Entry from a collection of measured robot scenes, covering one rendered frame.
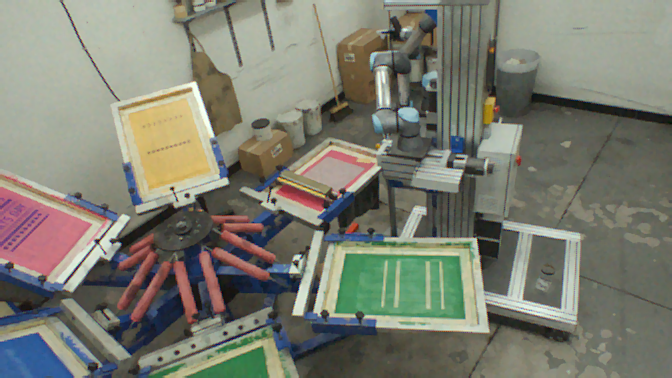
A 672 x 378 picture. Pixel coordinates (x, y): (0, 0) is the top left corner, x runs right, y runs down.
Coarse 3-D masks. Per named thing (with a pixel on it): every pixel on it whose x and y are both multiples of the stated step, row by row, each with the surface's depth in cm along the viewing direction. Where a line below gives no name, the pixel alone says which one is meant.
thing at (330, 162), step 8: (328, 152) 333; (336, 152) 331; (320, 160) 325; (328, 160) 323; (336, 160) 322; (344, 160) 321; (312, 168) 318; (320, 168) 316; (328, 168) 315; (336, 168) 314; (304, 176) 311; (312, 176) 310; (320, 176) 308; (328, 176) 307; (280, 192) 300; (288, 192) 298; (296, 192) 297; (304, 192) 296; (296, 200) 290
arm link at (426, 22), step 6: (426, 18) 268; (420, 24) 272; (426, 24) 269; (432, 24) 268; (420, 30) 275; (426, 30) 272; (414, 36) 281; (420, 36) 278; (408, 42) 287; (414, 42) 284; (402, 48) 295; (408, 48) 290; (414, 48) 289; (408, 54) 295
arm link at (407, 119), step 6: (402, 108) 258; (408, 108) 258; (396, 114) 255; (402, 114) 253; (408, 114) 252; (414, 114) 252; (396, 120) 254; (402, 120) 253; (408, 120) 252; (414, 120) 252; (396, 126) 255; (402, 126) 254; (408, 126) 254; (414, 126) 255; (402, 132) 259; (408, 132) 256; (414, 132) 257
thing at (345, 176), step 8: (352, 160) 319; (344, 168) 312; (352, 168) 311; (360, 168) 310; (368, 168) 308; (336, 176) 306; (344, 176) 305; (352, 176) 303; (360, 176) 303; (328, 184) 300; (336, 184) 298; (344, 184) 297; (352, 184) 296; (304, 200) 289; (312, 200) 288; (320, 200) 287; (312, 208) 281; (320, 208) 280
